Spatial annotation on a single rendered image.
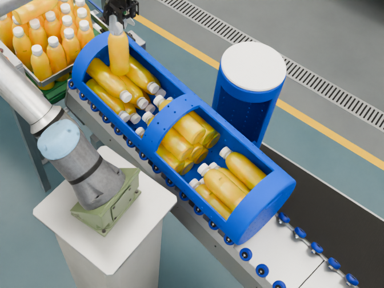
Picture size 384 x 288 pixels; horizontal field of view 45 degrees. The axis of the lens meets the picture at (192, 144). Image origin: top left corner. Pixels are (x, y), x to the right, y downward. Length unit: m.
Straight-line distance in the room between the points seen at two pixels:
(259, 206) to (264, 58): 0.82
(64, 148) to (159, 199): 0.37
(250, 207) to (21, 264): 1.57
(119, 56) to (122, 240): 0.65
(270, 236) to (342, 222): 1.07
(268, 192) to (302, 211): 1.27
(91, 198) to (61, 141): 0.18
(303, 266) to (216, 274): 0.98
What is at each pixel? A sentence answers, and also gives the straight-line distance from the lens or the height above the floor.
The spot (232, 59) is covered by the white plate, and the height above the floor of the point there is 1.04.
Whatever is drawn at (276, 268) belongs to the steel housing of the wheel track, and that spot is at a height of 0.93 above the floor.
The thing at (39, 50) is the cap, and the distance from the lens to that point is 1.94.
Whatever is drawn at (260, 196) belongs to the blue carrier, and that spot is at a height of 1.23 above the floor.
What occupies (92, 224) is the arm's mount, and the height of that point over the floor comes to 1.18.
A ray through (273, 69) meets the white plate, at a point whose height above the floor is 1.04.
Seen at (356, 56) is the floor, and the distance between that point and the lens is 3.79.
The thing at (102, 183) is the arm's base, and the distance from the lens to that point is 1.31.
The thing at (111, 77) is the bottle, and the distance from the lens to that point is 1.76.
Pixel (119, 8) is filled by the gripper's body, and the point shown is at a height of 1.48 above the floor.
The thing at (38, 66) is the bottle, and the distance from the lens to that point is 1.97.
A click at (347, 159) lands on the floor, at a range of 3.16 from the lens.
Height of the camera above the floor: 2.47
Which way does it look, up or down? 56 degrees down
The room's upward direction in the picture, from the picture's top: 8 degrees clockwise
